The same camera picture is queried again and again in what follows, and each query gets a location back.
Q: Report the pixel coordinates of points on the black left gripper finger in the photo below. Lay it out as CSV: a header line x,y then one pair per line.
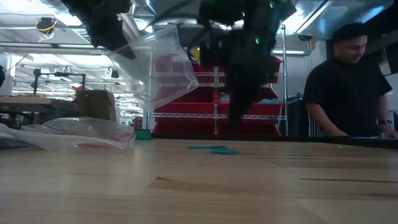
x,y
107,37
126,37

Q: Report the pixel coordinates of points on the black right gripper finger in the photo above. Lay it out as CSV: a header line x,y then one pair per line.
x,y
242,84

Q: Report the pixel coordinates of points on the clear plastic bag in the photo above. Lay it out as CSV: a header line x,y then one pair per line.
x,y
77,124
161,71

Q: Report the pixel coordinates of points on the blue rubber band tangle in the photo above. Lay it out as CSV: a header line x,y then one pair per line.
x,y
217,150

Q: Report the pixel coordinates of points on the teal item in bin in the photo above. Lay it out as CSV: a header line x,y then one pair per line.
x,y
270,101

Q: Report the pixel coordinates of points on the yellow tag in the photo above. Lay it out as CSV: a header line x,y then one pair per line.
x,y
195,54

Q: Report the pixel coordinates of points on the black ceiling dome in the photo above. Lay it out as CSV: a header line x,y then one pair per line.
x,y
305,37

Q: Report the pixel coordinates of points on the person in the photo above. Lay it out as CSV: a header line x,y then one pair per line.
x,y
345,93
77,90

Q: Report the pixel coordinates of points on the black boom stand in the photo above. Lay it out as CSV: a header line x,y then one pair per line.
x,y
59,74

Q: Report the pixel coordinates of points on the black flat panel stack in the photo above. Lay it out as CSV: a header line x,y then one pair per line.
x,y
295,116

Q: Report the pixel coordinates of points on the large brown cardboard box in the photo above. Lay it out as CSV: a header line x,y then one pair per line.
x,y
98,105

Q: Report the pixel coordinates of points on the wooden workbench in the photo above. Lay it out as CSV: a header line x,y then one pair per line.
x,y
28,104

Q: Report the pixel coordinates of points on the black ceiling camera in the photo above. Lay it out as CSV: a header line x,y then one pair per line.
x,y
46,25

